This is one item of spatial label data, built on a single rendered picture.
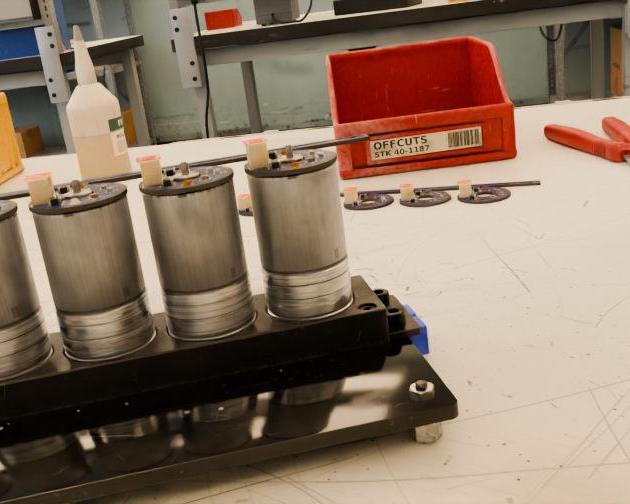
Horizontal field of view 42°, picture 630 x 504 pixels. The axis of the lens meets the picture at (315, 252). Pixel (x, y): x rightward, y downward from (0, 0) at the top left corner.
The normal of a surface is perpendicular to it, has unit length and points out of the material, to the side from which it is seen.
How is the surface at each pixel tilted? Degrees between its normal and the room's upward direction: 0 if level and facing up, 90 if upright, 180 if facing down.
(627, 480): 0
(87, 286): 90
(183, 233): 90
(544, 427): 0
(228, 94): 90
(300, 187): 90
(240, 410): 0
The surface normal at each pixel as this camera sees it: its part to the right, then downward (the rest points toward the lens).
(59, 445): -0.13, -0.94
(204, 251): 0.32, 0.25
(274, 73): -0.16, 0.33
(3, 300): 0.62, 0.17
